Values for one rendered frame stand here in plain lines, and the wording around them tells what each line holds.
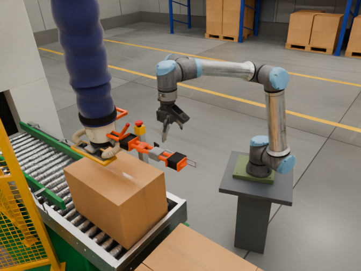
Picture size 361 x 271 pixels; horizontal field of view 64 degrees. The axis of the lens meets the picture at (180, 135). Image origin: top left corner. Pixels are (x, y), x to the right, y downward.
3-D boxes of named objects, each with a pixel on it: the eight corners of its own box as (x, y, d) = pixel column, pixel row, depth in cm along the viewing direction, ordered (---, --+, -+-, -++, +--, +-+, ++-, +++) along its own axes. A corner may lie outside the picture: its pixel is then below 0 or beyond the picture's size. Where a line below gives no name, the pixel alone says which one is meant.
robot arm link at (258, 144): (259, 151, 223) (261, 131, 215) (276, 161, 209) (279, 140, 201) (244, 157, 216) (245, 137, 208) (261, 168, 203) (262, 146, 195)
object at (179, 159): (165, 166, 151) (164, 158, 148) (174, 159, 155) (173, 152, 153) (178, 172, 146) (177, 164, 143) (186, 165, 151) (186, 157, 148)
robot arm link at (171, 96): (181, 87, 132) (167, 94, 126) (181, 98, 135) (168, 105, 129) (166, 84, 137) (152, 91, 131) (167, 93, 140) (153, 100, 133)
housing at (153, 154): (148, 158, 158) (147, 151, 156) (156, 152, 163) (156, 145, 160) (158, 162, 154) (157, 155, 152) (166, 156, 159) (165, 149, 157)
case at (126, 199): (76, 209, 223) (62, 169, 202) (116, 182, 249) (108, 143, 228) (128, 250, 189) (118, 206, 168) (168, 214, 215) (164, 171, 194)
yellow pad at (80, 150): (70, 149, 188) (68, 142, 185) (83, 142, 195) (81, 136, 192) (105, 167, 170) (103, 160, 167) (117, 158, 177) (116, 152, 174)
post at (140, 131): (145, 213, 291) (133, 126, 239) (150, 208, 296) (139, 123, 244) (151, 215, 287) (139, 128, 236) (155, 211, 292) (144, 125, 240)
